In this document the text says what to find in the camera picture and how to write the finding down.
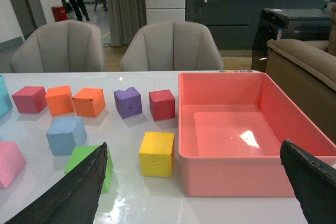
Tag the dark grey counter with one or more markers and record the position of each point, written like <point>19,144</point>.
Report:
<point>234,23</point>

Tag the pink-red foam cube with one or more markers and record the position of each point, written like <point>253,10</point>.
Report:
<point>30,99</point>

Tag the chipped orange foam cube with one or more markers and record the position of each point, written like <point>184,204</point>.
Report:
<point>89,102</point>

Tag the dark red foam cube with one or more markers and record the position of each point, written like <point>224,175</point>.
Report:
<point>162,105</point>

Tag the pink plastic bin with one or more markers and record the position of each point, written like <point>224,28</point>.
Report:
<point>231,127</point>

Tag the red fire box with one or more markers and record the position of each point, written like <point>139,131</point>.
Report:
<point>59,13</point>

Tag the grey curtain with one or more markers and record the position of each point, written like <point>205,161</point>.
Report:
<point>126,17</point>

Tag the yellow foam cube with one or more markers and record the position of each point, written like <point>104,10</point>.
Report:
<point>157,153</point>

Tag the teal plastic bin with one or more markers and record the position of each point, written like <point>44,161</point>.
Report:
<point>5,101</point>

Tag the beige armchair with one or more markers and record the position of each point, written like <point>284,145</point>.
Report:
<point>172,46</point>
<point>66,46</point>

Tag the brown sofa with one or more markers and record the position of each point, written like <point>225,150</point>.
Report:
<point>305,71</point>

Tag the pink foam cube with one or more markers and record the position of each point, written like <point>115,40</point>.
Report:
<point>12,163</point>

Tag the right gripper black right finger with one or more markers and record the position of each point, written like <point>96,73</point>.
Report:
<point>313,182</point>

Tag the notched purple foam cube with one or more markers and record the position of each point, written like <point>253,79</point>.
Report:
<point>128,102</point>

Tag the green foam cube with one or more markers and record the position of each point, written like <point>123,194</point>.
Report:
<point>80,153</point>

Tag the left beige armchair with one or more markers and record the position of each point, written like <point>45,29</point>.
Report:
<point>66,46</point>

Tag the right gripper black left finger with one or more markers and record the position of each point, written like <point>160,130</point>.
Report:
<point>74,198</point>

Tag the black appliance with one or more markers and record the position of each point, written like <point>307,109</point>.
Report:
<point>300,24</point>

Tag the right beige armchair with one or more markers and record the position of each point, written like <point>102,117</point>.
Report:
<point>172,46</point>

